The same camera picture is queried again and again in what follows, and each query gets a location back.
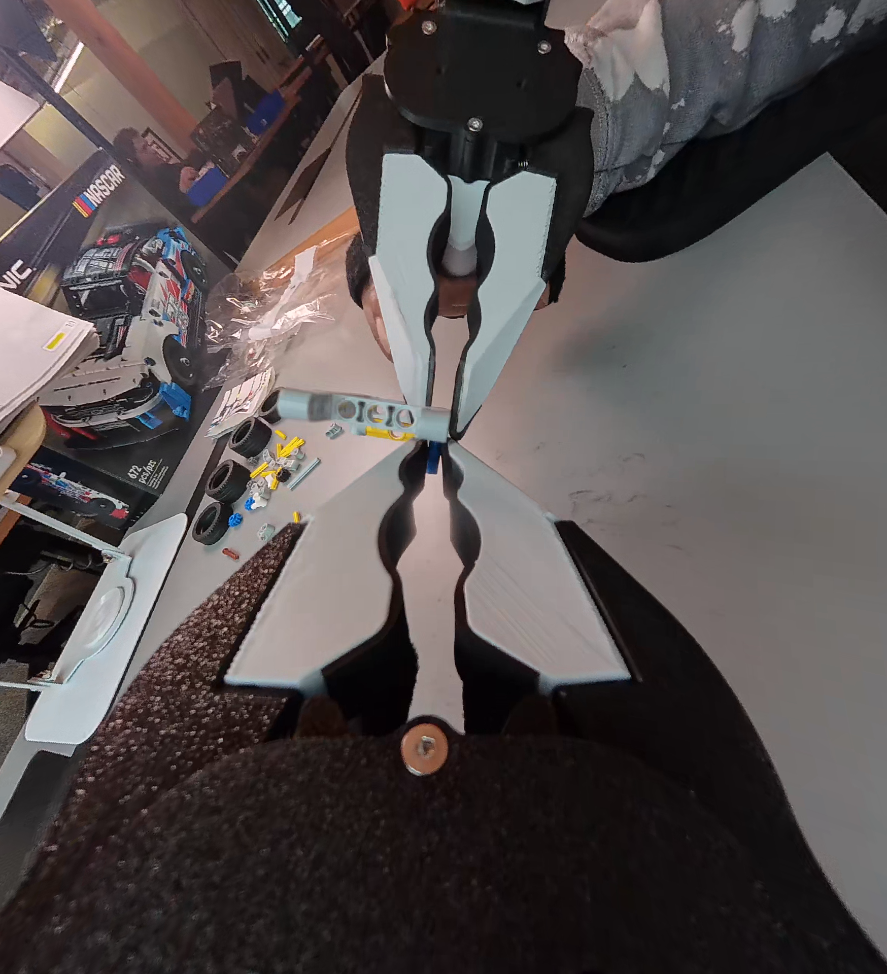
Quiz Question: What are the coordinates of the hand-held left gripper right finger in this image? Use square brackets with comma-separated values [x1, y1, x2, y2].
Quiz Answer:
[442, 440, 637, 697]

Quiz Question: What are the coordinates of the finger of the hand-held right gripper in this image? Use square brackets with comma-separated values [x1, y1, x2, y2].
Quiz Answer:
[367, 152, 456, 412]
[450, 177, 559, 442]

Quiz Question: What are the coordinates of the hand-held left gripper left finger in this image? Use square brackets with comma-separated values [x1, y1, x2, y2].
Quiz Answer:
[223, 443, 425, 700]

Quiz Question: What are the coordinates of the grey toy brick frame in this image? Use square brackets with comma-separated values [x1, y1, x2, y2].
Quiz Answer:
[272, 387, 454, 461]

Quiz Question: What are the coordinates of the person's right forearm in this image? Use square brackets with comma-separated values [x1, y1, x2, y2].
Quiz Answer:
[565, 0, 887, 218]

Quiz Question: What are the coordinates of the grey desk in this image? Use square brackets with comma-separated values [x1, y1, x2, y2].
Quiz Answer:
[0, 156, 887, 914]

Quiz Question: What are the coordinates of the person's right hand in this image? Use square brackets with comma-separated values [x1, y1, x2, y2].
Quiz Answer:
[361, 261, 400, 360]

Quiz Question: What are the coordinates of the pile of yellow grey bricks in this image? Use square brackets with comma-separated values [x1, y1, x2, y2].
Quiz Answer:
[242, 430, 308, 512]

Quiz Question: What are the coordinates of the wood-edged grey table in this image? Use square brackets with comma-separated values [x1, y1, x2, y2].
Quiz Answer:
[234, 72, 384, 275]

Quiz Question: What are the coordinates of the clear plastic bag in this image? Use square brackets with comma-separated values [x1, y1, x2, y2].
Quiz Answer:
[203, 243, 353, 366]

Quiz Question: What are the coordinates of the small blue bin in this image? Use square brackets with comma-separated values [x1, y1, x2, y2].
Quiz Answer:
[186, 167, 231, 208]
[244, 90, 290, 132]

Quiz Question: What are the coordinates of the black chair armrest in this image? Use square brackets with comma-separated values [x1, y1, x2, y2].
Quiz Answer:
[574, 46, 887, 263]

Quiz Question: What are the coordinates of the sticker sheet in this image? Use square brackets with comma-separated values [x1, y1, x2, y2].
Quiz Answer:
[206, 370, 276, 440]

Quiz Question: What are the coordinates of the white book stand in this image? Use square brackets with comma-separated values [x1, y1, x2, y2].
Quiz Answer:
[0, 445, 188, 747]

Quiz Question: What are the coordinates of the toy car set box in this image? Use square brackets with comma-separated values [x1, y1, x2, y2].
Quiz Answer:
[0, 148, 235, 530]

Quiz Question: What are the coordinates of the white instruction booklet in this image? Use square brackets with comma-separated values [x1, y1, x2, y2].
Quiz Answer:
[0, 270, 102, 450]

